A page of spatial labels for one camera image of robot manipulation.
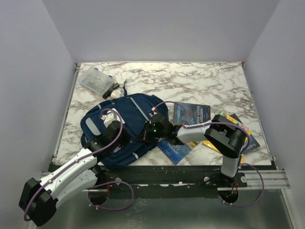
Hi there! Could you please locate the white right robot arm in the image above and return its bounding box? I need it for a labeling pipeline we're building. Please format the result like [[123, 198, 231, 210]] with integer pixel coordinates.
[[136, 114, 250, 187]]

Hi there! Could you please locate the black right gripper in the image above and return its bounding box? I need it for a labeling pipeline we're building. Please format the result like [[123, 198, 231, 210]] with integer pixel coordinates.
[[136, 121, 167, 143]]

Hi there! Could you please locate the blue picture book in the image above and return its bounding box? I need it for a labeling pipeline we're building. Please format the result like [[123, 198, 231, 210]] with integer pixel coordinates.
[[243, 135, 260, 155]]

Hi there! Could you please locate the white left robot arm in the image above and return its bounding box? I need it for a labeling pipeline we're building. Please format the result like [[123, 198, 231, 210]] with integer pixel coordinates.
[[19, 118, 130, 226]]

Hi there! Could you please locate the white cylindrical object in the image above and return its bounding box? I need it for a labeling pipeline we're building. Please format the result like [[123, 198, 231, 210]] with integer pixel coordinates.
[[110, 91, 122, 99]]

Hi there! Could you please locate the navy blue student backpack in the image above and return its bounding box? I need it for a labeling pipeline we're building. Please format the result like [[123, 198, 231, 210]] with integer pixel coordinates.
[[80, 94, 168, 169]]

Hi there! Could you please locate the Nineteen Eighty-Four book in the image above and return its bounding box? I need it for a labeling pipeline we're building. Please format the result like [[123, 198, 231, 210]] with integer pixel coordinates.
[[173, 103, 211, 125]]

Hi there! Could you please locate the Animal Farm book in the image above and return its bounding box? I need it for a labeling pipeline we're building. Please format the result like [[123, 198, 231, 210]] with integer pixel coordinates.
[[158, 140, 200, 165]]

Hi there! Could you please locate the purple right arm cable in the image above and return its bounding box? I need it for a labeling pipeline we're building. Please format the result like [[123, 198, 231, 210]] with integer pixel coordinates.
[[150, 101, 265, 208]]

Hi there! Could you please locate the yellow notebook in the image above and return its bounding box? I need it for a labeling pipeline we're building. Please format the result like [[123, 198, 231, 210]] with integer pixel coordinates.
[[203, 140, 218, 152]]

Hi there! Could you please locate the purple highlighter marker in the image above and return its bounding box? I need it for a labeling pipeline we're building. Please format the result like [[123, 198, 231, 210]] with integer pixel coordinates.
[[113, 146, 121, 153]]

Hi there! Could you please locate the black mounting base plate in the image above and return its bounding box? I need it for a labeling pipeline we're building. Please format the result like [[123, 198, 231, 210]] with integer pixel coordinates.
[[55, 166, 283, 202]]

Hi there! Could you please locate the colourful children's book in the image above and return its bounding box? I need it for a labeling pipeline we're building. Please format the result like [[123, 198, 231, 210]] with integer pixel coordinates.
[[218, 111, 252, 135]]

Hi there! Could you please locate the aluminium extrusion rail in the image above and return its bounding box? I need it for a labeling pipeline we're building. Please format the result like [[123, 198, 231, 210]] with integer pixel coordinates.
[[37, 169, 290, 192]]

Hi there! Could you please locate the clear plastic organiser box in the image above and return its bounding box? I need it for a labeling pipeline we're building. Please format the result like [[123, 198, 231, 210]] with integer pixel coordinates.
[[78, 67, 120, 99]]

